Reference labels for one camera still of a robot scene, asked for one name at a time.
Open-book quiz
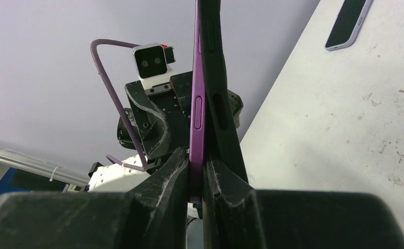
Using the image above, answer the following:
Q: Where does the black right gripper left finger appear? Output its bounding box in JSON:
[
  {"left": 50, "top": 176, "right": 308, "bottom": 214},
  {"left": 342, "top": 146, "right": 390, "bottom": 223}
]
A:
[{"left": 0, "top": 148, "right": 188, "bottom": 248}]

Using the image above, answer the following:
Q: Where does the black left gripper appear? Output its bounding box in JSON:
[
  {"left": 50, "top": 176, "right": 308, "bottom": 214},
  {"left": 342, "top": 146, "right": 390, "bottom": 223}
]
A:
[{"left": 116, "top": 71, "right": 244, "bottom": 162}]

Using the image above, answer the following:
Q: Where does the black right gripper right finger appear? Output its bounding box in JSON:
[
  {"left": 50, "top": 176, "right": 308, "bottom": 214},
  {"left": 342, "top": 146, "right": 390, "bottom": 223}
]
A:
[{"left": 203, "top": 159, "right": 404, "bottom": 248}]

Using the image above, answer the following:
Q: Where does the purple phone black screen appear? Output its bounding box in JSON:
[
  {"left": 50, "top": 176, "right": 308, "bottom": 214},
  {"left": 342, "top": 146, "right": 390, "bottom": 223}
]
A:
[{"left": 188, "top": 1, "right": 206, "bottom": 203}]

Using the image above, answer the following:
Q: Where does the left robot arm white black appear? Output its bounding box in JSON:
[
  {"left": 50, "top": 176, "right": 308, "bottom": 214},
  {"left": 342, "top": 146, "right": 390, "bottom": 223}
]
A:
[{"left": 85, "top": 90, "right": 243, "bottom": 192}]

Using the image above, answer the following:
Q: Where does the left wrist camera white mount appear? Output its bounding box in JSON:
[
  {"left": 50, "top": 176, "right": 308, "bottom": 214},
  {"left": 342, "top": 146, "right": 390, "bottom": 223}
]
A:
[{"left": 133, "top": 43, "right": 177, "bottom": 90}]

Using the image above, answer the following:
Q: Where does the aluminium front rail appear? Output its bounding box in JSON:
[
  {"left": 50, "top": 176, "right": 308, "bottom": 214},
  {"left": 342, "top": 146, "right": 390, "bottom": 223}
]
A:
[{"left": 0, "top": 148, "right": 90, "bottom": 186}]

